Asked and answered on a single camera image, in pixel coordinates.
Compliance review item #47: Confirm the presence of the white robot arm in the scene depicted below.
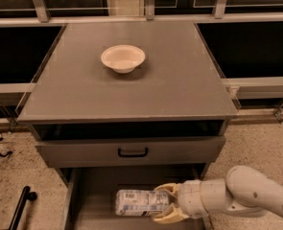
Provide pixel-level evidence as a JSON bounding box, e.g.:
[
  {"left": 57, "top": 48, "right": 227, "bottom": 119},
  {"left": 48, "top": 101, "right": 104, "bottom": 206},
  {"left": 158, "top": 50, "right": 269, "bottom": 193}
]
[{"left": 153, "top": 166, "right": 283, "bottom": 224}]

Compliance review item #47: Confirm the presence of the black drawer handle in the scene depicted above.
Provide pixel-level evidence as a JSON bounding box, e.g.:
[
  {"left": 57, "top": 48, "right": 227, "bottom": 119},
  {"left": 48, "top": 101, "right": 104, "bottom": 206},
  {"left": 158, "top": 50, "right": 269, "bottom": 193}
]
[{"left": 117, "top": 148, "right": 149, "bottom": 158}]

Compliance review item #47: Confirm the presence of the metal window railing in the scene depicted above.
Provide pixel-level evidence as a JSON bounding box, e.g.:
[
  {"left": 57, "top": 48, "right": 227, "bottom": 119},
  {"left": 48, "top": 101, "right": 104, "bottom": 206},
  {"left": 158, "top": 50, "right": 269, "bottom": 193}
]
[{"left": 0, "top": 0, "right": 283, "bottom": 27}]

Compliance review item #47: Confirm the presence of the grey top drawer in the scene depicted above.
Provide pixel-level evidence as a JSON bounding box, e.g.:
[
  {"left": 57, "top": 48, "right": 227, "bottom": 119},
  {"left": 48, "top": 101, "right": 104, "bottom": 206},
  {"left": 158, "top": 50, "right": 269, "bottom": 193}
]
[{"left": 35, "top": 136, "right": 225, "bottom": 168}]

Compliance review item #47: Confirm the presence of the black stand leg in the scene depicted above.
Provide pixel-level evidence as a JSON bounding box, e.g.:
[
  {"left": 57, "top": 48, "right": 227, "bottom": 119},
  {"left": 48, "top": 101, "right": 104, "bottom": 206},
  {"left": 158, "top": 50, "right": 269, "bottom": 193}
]
[{"left": 8, "top": 186, "right": 37, "bottom": 230}]

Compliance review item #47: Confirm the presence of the open grey middle drawer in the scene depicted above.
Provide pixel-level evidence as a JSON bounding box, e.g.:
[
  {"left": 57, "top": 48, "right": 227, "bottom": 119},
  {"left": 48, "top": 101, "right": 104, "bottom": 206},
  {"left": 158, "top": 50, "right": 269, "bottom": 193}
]
[{"left": 61, "top": 165, "right": 213, "bottom": 230}]

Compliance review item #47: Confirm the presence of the clear acrylic bracket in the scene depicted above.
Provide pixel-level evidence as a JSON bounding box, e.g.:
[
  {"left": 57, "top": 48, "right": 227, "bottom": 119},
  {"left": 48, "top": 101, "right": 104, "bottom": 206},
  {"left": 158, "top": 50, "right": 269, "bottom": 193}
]
[{"left": 223, "top": 79, "right": 241, "bottom": 110}]

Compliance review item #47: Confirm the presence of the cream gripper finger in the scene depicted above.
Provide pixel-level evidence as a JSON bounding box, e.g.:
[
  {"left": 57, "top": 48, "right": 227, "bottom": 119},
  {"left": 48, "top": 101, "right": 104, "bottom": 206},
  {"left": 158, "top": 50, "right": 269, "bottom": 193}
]
[
  {"left": 152, "top": 203, "right": 189, "bottom": 224},
  {"left": 154, "top": 183, "right": 180, "bottom": 198}
]

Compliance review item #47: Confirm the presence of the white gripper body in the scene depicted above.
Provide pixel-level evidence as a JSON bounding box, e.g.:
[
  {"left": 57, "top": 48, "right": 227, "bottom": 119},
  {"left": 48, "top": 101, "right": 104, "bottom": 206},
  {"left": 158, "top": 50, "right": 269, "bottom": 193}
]
[{"left": 177, "top": 180, "right": 208, "bottom": 219}]

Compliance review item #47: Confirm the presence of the blue labelled plastic bottle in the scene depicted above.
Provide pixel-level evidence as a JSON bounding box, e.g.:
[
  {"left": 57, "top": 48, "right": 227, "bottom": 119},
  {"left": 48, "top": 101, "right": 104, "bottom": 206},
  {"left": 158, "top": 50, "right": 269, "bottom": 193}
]
[{"left": 115, "top": 190, "right": 170, "bottom": 217}]

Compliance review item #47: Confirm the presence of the white bowl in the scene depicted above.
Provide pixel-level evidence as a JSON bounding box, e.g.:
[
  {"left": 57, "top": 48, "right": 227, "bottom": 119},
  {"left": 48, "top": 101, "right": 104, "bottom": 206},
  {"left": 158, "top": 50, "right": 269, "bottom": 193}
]
[{"left": 101, "top": 45, "right": 146, "bottom": 74}]

